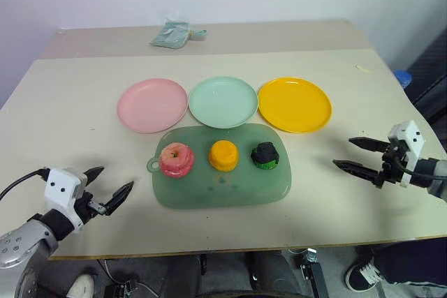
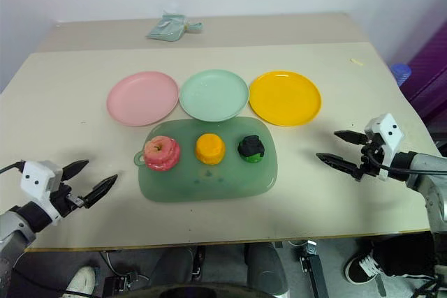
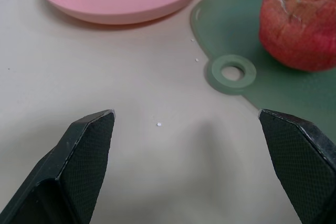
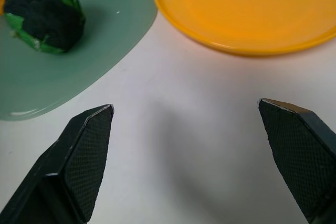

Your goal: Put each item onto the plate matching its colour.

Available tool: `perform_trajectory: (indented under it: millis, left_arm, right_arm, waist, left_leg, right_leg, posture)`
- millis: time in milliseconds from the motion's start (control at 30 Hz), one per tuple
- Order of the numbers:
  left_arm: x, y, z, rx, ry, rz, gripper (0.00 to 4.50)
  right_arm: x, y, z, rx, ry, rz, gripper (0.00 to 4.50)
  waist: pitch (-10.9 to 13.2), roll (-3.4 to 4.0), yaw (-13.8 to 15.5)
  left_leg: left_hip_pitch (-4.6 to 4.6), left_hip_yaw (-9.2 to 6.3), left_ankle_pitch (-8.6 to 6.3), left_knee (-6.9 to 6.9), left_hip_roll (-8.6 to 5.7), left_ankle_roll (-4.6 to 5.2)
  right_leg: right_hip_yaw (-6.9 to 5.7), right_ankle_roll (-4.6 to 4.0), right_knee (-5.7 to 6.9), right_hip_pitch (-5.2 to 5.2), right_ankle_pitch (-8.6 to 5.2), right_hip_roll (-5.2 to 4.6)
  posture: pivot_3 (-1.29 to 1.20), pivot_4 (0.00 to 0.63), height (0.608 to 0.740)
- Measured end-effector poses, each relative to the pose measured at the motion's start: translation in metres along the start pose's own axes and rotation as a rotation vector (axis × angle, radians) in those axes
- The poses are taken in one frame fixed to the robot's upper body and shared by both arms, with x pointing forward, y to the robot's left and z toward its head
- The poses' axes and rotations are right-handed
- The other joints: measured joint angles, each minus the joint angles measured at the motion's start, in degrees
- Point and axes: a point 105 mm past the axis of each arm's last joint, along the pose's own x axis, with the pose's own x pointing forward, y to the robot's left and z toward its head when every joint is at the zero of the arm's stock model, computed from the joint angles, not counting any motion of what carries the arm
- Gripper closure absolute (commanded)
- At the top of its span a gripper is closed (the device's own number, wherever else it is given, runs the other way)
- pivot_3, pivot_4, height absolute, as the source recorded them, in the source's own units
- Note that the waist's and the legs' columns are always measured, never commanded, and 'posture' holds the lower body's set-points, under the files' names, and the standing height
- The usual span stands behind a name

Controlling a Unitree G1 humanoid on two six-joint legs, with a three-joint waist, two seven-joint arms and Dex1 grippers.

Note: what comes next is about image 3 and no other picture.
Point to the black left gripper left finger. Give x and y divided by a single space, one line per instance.
68 171

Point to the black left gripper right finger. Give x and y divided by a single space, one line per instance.
302 169

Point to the red apple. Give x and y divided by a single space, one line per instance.
299 22

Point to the green cutting board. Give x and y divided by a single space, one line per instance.
236 24

